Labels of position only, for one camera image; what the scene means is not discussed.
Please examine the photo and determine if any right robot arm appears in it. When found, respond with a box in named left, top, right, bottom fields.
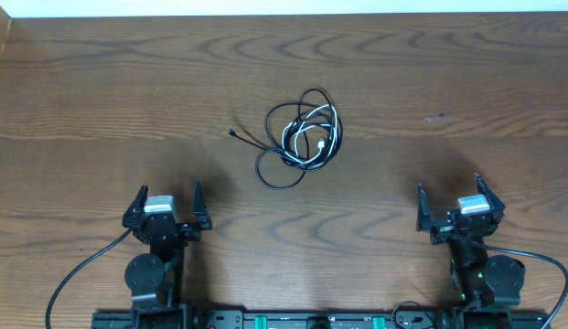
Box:
left=416, top=174, right=525, bottom=328

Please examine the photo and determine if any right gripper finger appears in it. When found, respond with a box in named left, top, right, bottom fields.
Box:
left=475, top=173, right=505, bottom=213
left=416, top=184, right=432, bottom=231

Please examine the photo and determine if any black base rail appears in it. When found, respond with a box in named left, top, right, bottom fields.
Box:
left=91, top=309, right=552, bottom=329

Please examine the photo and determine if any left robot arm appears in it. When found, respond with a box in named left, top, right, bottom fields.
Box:
left=122, top=182, right=212, bottom=328

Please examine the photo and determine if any white usb cable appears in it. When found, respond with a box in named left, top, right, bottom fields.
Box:
left=281, top=104, right=336, bottom=165

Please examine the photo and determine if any black usb cable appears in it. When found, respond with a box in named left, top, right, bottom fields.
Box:
left=227, top=88, right=344, bottom=191

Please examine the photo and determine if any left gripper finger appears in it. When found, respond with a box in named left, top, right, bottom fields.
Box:
left=122, top=186, right=148, bottom=228
left=193, top=182, right=212, bottom=230

